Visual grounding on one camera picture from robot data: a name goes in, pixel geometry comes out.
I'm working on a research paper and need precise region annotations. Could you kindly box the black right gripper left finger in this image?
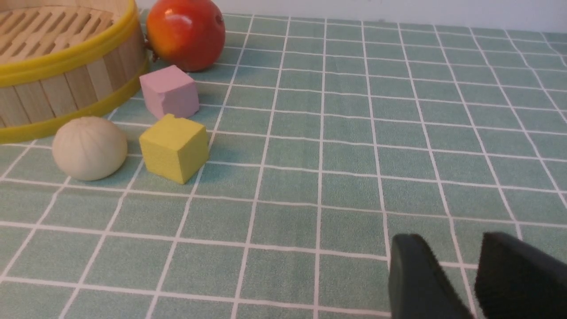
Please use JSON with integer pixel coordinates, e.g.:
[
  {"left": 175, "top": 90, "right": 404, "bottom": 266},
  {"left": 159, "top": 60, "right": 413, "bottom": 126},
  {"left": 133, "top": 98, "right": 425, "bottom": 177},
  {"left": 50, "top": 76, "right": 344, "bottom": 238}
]
[{"left": 388, "top": 234, "right": 473, "bottom": 319}]

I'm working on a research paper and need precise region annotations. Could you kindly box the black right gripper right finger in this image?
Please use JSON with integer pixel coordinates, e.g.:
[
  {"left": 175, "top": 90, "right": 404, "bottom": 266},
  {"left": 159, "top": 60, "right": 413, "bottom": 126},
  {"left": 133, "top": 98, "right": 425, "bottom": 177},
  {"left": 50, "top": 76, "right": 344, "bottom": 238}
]
[{"left": 474, "top": 232, "right": 567, "bottom": 319}]

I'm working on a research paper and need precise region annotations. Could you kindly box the white bun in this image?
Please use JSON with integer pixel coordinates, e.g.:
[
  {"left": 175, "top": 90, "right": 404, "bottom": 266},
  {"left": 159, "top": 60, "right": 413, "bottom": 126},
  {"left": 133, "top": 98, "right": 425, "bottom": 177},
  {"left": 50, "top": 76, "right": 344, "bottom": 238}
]
[{"left": 51, "top": 117, "right": 128, "bottom": 181}]

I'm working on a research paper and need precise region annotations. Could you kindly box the bamboo steamer tray yellow rim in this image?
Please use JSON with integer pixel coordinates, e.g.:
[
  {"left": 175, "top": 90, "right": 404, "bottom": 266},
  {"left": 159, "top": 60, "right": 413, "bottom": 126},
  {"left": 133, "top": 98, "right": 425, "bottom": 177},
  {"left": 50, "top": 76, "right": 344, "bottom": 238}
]
[{"left": 0, "top": 0, "right": 149, "bottom": 144}]

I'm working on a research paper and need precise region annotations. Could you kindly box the green checkered tablecloth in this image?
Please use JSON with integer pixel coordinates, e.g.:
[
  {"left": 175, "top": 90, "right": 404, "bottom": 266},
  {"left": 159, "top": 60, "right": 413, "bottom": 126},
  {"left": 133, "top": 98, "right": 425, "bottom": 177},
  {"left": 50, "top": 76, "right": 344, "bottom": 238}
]
[{"left": 0, "top": 14, "right": 567, "bottom": 319}]

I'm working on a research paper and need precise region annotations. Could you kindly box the yellow foam cube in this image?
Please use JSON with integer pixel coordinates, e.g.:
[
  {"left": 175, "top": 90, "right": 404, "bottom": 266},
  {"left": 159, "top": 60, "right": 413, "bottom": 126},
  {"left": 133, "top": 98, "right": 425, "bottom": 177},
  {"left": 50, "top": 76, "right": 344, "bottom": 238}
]
[{"left": 139, "top": 114, "right": 209, "bottom": 184}]

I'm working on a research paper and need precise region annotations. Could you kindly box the pink foam cube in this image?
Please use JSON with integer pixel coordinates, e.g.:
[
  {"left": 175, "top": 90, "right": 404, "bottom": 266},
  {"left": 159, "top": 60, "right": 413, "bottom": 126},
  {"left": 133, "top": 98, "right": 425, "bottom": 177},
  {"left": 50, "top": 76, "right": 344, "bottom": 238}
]
[{"left": 139, "top": 65, "right": 200, "bottom": 119}]

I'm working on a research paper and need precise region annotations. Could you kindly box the red orange pomegranate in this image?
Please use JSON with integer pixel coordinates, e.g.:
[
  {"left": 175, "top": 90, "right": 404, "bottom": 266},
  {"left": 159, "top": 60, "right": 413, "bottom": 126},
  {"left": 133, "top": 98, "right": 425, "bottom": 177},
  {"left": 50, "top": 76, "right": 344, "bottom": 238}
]
[{"left": 144, "top": 0, "right": 225, "bottom": 72}]

